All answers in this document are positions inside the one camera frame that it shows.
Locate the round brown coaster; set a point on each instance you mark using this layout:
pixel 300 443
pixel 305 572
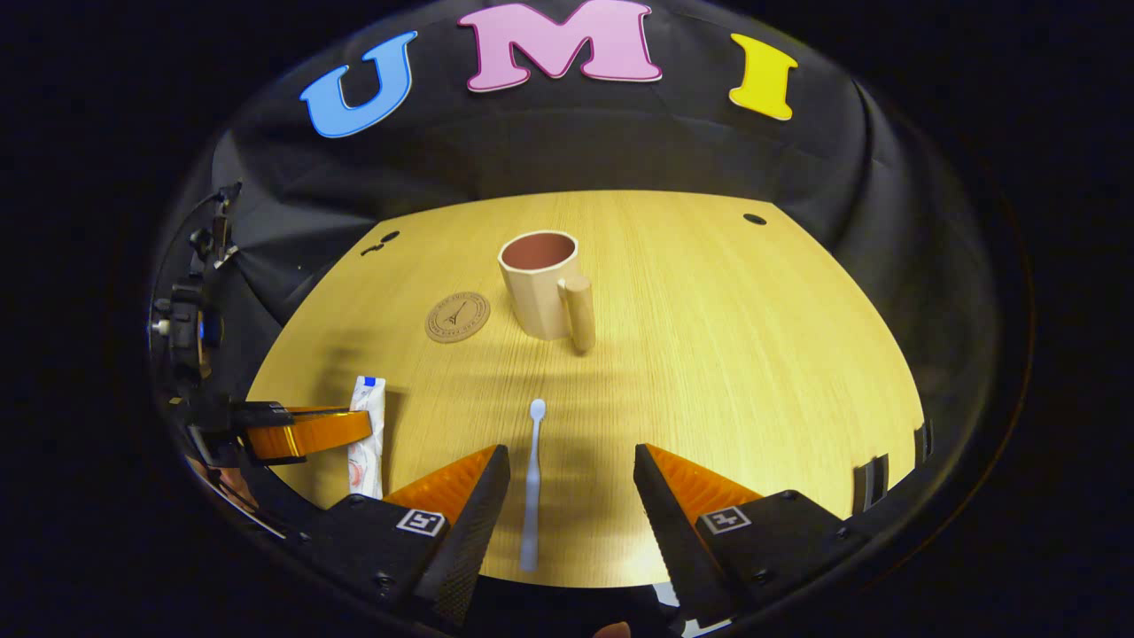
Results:
pixel 457 317

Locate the black table edge clamp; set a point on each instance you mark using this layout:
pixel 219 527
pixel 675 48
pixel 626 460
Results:
pixel 872 483

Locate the wooden desktop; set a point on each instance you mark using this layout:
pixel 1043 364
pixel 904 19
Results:
pixel 709 354

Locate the light blue toothbrush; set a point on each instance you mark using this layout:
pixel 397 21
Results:
pixel 532 478

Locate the beige cup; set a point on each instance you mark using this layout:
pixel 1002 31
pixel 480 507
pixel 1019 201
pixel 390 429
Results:
pixel 536 292

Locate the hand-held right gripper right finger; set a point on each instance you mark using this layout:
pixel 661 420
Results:
pixel 664 532

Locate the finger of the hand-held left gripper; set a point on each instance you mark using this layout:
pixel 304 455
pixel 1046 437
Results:
pixel 310 432

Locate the white toothpaste tube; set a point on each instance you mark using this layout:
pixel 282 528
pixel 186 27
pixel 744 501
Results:
pixel 368 434

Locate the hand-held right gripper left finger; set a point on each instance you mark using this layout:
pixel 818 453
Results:
pixel 474 532

